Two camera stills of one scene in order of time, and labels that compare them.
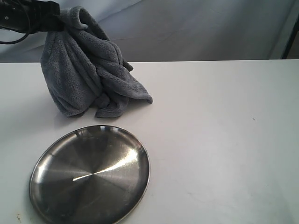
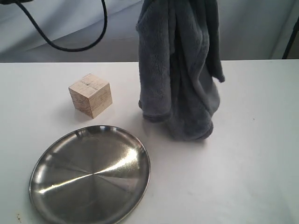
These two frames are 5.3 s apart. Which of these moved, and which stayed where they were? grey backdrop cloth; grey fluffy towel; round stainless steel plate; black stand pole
Moved: grey fluffy towel
Stayed: round stainless steel plate; grey backdrop cloth; black stand pole
